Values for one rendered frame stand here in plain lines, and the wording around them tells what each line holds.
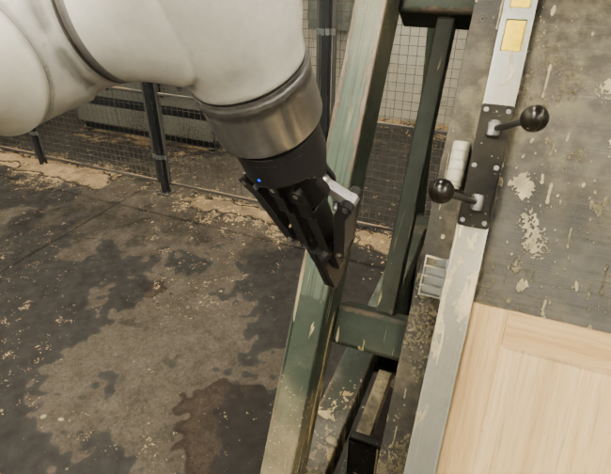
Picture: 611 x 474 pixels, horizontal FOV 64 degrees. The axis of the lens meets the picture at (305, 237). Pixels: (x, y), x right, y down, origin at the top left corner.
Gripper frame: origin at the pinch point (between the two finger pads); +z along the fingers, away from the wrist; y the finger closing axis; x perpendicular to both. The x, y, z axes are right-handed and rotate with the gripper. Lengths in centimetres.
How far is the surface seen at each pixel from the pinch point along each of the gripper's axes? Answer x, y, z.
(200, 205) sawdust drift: -113, 236, 210
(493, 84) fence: -44.6, -4.1, 9.5
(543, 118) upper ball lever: -33.3, -14.4, 5.0
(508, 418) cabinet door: -4.0, -20.7, 42.1
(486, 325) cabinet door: -14.5, -13.6, 33.5
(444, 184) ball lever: -22.3, -4.5, 9.8
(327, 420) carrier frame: 6, 16, 70
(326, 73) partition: -180, 135, 126
